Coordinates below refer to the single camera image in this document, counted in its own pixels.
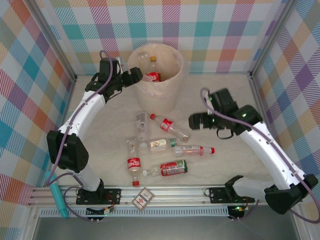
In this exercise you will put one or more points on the cola bottle orange cap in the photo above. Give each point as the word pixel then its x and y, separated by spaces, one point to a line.
pixel 153 75

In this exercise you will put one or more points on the white label bottle green band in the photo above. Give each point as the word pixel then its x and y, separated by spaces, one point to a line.
pixel 158 145

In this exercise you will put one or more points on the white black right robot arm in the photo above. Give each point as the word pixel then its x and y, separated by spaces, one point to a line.
pixel 265 150

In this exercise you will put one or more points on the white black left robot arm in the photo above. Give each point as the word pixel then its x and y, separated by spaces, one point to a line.
pixel 85 112

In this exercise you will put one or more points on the beige waste bin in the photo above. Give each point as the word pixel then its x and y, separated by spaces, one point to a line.
pixel 160 105

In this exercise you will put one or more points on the clear bottle red cap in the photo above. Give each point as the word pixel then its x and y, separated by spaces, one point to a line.
pixel 190 150

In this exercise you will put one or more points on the clear bottle grey label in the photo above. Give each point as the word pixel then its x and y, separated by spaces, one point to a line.
pixel 141 123

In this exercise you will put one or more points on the red green label bottle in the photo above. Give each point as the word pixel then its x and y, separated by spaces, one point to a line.
pixel 172 168

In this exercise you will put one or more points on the aluminium base beam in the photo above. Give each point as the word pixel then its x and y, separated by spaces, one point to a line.
pixel 175 195

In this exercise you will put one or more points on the playing card box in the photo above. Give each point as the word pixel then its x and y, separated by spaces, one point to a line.
pixel 142 198

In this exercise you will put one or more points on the black connector board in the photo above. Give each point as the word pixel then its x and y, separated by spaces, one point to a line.
pixel 237 212
pixel 96 212

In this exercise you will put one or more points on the teal pen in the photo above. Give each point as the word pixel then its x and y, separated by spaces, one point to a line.
pixel 58 200

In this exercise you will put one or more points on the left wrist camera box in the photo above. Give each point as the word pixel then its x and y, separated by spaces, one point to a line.
pixel 120 63

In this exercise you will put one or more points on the aluminium floor rail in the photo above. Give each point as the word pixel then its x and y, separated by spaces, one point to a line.
pixel 70 97
pixel 257 100

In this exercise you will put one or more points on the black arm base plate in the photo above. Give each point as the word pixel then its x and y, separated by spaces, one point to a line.
pixel 112 195
pixel 216 193

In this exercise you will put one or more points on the aluminium frame post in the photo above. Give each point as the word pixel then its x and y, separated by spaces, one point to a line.
pixel 272 37
pixel 53 40

